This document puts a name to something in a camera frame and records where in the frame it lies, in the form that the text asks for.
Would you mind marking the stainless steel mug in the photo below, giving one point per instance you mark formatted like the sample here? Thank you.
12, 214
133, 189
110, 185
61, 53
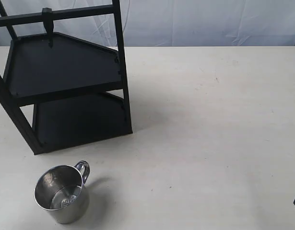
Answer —
62, 193

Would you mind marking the black corner shelf rack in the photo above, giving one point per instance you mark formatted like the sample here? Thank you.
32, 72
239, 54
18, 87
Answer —
72, 94

